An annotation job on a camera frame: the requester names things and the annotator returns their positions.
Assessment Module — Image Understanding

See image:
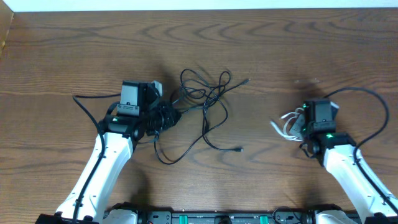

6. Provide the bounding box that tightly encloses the white usb cable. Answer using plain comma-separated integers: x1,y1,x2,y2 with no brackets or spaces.
269,107,306,142

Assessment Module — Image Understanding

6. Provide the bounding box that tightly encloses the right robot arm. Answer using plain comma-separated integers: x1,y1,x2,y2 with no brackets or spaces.
300,98,397,223

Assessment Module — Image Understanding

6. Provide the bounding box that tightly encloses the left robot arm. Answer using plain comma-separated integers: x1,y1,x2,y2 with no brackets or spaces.
36,80,181,224

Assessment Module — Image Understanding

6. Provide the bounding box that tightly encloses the cardboard panel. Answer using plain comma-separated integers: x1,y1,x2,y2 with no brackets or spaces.
0,0,14,56

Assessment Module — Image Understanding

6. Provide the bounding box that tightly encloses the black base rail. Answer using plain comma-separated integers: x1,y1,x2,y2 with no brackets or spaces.
35,202,363,224

